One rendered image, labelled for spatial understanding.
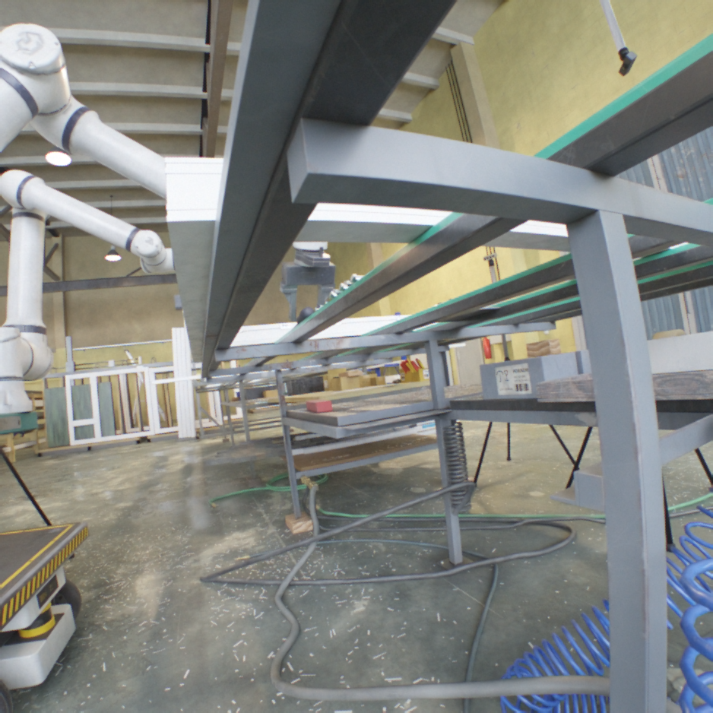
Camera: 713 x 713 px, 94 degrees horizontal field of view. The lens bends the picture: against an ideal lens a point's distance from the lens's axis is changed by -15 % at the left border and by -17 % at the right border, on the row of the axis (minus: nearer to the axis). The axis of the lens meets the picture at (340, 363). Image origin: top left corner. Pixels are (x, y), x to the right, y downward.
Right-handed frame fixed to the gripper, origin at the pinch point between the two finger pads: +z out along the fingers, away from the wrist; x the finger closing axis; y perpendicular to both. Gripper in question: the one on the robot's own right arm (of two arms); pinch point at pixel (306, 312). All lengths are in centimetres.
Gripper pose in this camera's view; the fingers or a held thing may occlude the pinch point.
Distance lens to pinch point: 106.0
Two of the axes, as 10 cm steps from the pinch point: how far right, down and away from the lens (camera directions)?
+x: -9.2, 1.0, -3.8
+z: -0.8, 8.9, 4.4
